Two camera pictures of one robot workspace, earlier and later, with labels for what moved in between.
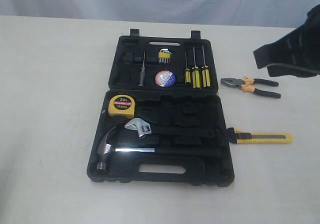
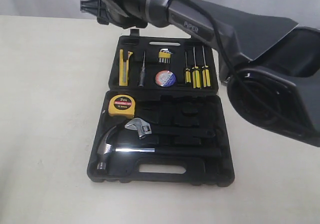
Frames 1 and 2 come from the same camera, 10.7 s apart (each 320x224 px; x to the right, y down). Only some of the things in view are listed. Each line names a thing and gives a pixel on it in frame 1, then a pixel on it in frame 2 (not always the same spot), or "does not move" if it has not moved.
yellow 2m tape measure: (122, 106) does not move
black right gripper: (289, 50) → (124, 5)
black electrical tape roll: (165, 78) does not move
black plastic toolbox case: (164, 123) does not move
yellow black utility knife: (236, 136) → (123, 68)
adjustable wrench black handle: (144, 129) does not move
